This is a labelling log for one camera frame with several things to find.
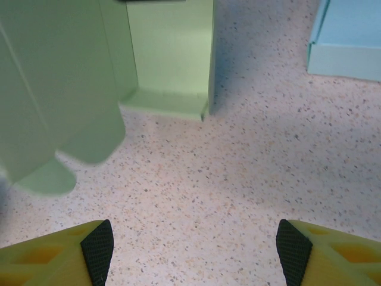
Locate light blue paper box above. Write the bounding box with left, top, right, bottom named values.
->
left=306, top=0, right=381, bottom=83

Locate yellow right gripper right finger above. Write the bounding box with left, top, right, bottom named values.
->
left=276, top=219, right=381, bottom=286

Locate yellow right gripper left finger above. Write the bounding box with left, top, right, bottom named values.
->
left=0, top=219, right=114, bottom=286

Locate light green cloth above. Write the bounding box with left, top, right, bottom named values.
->
left=0, top=0, right=216, bottom=198

